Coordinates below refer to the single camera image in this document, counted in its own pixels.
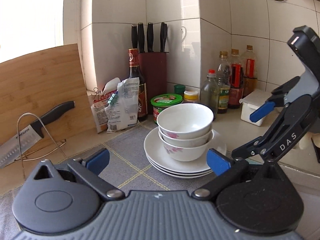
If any right gloved hand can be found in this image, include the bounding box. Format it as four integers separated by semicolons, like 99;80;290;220
293;132;319;150

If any clear glass oil bottle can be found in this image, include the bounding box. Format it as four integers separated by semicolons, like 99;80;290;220
200;69;220;119

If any dark red knife block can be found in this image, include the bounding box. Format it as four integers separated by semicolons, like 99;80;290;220
131;22;169;116

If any blue grey checked cloth mat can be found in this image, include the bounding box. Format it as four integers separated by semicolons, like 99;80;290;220
0;119;263;240

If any white floral plate back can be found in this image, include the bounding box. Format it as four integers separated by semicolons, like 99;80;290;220
146;155;213;179

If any metal wire board stand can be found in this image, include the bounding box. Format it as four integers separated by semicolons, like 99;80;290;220
15;112;66;180

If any bamboo cutting board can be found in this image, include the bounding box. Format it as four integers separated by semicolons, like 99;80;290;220
0;44;95;149

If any large white floral plate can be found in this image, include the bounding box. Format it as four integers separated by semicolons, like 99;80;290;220
144;128;227;178

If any black handled santoku knife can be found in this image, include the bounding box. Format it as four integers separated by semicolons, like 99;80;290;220
1;101;75;168

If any white plastic seasoning box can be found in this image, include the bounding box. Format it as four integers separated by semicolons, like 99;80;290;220
239;89;271;127

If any small green cap bottle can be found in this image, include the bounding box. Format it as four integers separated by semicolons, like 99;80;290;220
174;84;185;96

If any orange cap vinegar bottle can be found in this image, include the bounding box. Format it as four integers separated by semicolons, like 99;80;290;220
241;45;257;98

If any green label condiment bottle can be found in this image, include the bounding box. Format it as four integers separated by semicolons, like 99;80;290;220
216;51;231;114

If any red label sauce bottle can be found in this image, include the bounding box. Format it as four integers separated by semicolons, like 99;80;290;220
228;49;244;109

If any dark soy sauce bottle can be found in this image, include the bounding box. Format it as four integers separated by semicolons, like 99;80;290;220
128;48;148;121

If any green lid sauce jar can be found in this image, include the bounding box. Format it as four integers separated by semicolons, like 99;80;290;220
151;93;183;123

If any red white seasoning bag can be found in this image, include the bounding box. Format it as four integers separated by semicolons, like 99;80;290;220
88;77;120;133

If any white bowl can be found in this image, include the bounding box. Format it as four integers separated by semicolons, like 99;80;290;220
158;129;214;148
159;136;214;161
157;103;214;139

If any yellow cap spice jar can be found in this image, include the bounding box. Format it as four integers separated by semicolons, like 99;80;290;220
183;90;199;103

